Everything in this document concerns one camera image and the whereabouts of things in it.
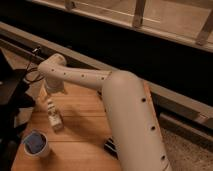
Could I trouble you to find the white bottle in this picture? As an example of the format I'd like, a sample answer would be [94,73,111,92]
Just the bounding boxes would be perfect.
[47,99,63,132]

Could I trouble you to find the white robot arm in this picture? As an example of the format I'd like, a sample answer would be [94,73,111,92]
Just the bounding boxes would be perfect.
[38,54,172,171]

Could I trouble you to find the black white striped block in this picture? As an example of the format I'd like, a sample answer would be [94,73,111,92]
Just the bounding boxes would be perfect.
[104,138,117,157]

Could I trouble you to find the black equipment at left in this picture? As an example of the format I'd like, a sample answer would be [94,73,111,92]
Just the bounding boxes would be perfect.
[0,49,35,171]

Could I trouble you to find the wooden railing frame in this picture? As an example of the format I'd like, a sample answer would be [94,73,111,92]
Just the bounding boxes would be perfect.
[28,0,213,53]

